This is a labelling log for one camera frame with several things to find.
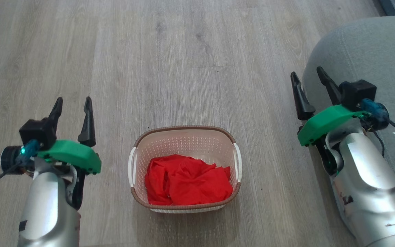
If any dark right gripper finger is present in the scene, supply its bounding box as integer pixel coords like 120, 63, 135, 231
316, 66, 342, 105
290, 71, 316, 121

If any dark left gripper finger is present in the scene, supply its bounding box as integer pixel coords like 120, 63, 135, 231
48, 97, 63, 129
78, 96, 96, 148

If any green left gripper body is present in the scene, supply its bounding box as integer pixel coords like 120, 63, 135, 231
38, 140, 101, 174

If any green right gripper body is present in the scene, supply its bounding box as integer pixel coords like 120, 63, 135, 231
298, 105, 370, 147

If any red clothing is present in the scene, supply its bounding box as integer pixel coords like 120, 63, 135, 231
145, 154, 234, 206

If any cream plastic basket brown rim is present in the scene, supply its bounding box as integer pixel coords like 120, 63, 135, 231
128, 126, 242, 214

